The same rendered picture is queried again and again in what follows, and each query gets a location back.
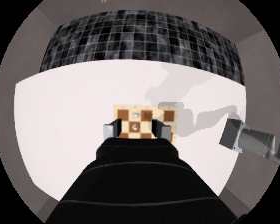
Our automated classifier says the brown and tan chessboard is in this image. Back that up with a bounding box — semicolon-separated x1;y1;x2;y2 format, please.
113;105;178;147

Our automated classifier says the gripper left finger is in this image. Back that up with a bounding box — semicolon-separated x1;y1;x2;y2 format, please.
103;118;122;141

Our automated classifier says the white rook chess piece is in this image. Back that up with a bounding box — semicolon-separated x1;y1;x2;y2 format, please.
132;112;138;119

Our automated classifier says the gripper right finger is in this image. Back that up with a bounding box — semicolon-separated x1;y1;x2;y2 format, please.
152;119;172;141

